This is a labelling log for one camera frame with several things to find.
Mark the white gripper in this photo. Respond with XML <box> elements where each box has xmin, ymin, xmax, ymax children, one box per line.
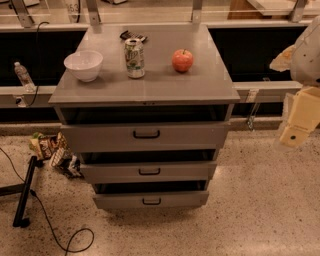
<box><xmin>269</xmin><ymin>45</ymin><xmax>320</xmax><ymax>148</ymax></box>

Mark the grey bottom drawer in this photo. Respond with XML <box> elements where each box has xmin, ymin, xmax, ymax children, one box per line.
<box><xmin>93</xmin><ymin>191</ymin><xmax>209</xmax><ymax>209</ymax></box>

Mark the grey drawer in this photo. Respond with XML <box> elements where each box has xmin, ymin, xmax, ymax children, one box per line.
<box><xmin>93</xmin><ymin>191</ymin><xmax>209</xmax><ymax>209</ymax></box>
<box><xmin>81</xmin><ymin>161</ymin><xmax>217</xmax><ymax>184</ymax></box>
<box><xmin>61</xmin><ymin>122</ymin><xmax>228</xmax><ymax>153</ymax></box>

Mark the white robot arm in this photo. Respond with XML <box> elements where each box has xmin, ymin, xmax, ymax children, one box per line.
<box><xmin>269</xmin><ymin>16</ymin><xmax>320</xmax><ymax>148</ymax></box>

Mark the grey top drawer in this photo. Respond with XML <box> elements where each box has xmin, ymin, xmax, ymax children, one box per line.
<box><xmin>61</xmin><ymin>122</ymin><xmax>228</xmax><ymax>153</ymax></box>

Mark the grey middle drawer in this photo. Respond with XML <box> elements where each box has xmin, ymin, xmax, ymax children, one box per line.
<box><xmin>81</xmin><ymin>161</ymin><xmax>217</xmax><ymax>184</ymax></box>

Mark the grey drawer cabinet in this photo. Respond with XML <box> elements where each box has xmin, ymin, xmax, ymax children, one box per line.
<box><xmin>49</xmin><ymin>25</ymin><xmax>240</xmax><ymax>195</ymax></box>

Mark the red apple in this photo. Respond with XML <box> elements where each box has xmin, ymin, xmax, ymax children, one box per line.
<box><xmin>171</xmin><ymin>49</ymin><xmax>193</xmax><ymax>72</ymax></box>

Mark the green soda can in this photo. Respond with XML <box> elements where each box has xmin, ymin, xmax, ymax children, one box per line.
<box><xmin>124</xmin><ymin>38</ymin><xmax>145</xmax><ymax>79</ymax></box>

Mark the black remote control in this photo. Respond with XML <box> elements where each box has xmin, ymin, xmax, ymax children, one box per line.
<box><xmin>120</xmin><ymin>30</ymin><xmax>147</xmax><ymax>42</ymax></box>

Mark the white bowl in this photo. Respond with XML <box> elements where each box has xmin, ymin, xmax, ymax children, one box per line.
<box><xmin>64</xmin><ymin>50</ymin><xmax>103</xmax><ymax>82</ymax></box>

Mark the checkered snack bag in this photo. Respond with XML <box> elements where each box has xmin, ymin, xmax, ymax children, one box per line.
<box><xmin>49</xmin><ymin>148</ymin><xmax>82</xmax><ymax>178</ymax></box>

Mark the brown snack bag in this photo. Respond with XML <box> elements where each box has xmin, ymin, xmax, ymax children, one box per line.
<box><xmin>29</xmin><ymin>132</ymin><xmax>59</xmax><ymax>160</ymax></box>

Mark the clear water bottle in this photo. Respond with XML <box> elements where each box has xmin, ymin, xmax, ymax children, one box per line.
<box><xmin>14</xmin><ymin>62</ymin><xmax>36</xmax><ymax>93</ymax></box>

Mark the clear hanging bracket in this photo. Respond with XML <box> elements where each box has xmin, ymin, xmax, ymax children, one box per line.
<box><xmin>247</xmin><ymin>77</ymin><xmax>271</xmax><ymax>131</ymax></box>

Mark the black hanging cable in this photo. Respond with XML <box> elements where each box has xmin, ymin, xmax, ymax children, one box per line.
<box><xmin>26</xmin><ymin>21</ymin><xmax>50</xmax><ymax>108</ymax></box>

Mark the metal railing frame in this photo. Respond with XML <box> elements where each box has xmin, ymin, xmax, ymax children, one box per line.
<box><xmin>0</xmin><ymin>0</ymin><xmax>320</xmax><ymax>109</ymax></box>

